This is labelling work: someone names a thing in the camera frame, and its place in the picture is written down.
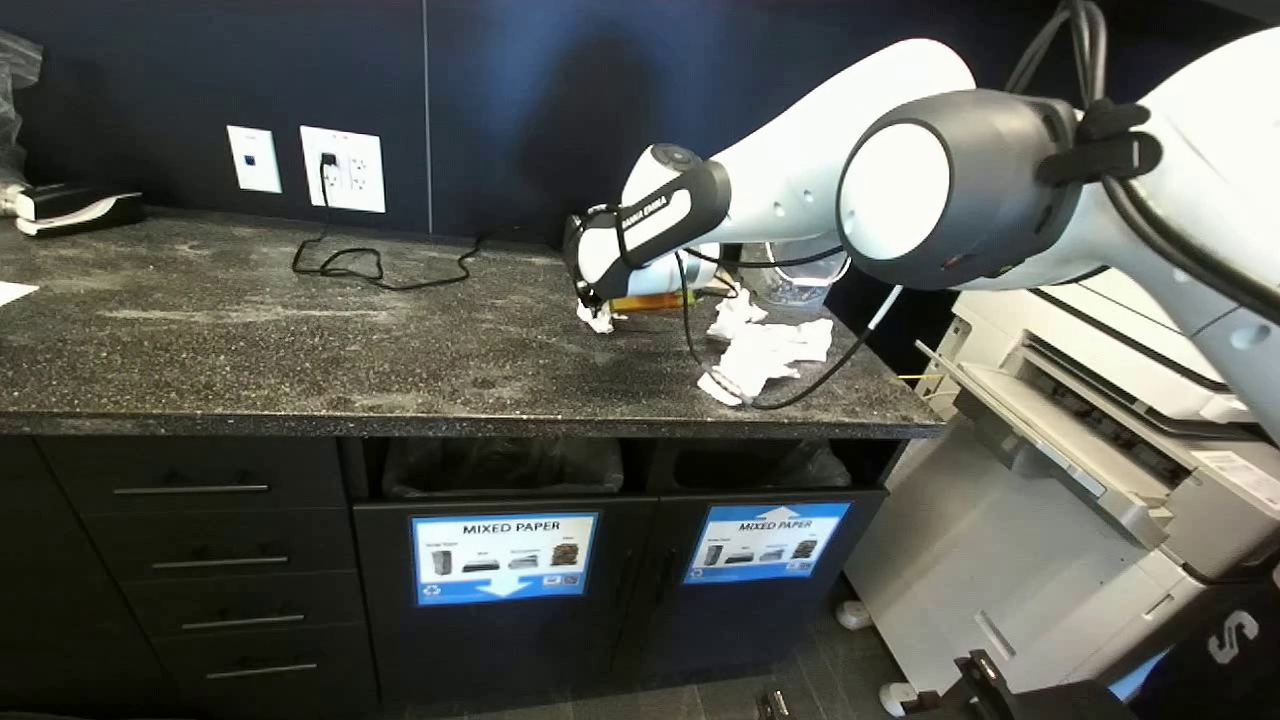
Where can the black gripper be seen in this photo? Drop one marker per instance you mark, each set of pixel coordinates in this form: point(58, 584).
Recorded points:
point(590, 291)

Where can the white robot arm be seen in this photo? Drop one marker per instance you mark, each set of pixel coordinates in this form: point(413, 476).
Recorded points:
point(934, 185)

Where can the black bin with plastic liner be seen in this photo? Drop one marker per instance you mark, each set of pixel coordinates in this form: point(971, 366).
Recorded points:
point(502, 468)
point(753, 468)

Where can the mixed paper sign arrow down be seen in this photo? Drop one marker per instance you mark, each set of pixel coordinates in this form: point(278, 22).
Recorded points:
point(505, 562)

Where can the mixed paper sign arrow up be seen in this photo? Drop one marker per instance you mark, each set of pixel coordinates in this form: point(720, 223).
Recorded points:
point(767, 541)

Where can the black cabinet drawer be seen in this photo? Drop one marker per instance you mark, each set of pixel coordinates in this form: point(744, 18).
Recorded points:
point(241, 601)
point(184, 468)
point(265, 686)
point(214, 541)

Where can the black device with white paper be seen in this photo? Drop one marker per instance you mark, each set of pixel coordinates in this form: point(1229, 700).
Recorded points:
point(80, 200)

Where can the white office printer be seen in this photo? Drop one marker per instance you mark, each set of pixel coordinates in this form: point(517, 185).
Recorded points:
point(1066, 532)

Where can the black stand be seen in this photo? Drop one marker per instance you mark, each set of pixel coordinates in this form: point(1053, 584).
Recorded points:
point(986, 686)

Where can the white paper slip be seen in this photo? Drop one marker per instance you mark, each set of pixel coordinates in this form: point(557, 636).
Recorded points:
point(13, 293)

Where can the clear plastic bag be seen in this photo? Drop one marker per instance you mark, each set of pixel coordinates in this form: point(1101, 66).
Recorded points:
point(13, 104)

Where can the person in black clothing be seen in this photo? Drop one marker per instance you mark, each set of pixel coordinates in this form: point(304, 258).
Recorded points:
point(1241, 681)

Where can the white wall outlet plate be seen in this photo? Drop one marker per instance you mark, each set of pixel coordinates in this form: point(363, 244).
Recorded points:
point(354, 174)

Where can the white wall switch plate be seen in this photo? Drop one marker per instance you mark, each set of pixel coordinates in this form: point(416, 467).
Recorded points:
point(254, 163)

